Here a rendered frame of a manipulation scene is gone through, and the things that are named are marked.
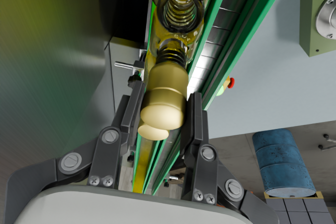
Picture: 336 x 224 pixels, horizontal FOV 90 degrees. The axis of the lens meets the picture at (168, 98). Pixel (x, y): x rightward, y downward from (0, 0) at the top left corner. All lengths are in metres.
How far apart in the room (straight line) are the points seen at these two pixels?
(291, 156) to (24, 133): 2.68
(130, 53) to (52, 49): 0.28
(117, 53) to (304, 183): 2.49
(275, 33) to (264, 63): 0.14
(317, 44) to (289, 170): 2.01
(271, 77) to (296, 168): 1.84
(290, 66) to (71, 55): 0.88
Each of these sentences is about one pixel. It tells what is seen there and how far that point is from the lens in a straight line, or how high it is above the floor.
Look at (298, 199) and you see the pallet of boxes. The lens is 6.13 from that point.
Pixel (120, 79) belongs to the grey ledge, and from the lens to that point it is 0.54.
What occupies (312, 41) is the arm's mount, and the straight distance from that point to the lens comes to 0.79.
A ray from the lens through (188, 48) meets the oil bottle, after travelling 0.19.
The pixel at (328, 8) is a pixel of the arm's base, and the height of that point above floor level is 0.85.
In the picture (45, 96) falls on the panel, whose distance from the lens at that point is 0.22.
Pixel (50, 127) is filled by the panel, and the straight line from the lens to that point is 0.24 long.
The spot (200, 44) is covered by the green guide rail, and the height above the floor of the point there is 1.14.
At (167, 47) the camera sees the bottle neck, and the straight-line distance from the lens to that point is 0.16.
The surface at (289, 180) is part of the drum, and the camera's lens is 2.59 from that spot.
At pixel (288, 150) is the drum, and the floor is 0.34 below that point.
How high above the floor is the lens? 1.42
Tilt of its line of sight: 41 degrees down
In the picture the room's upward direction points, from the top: 172 degrees counter-clockwise
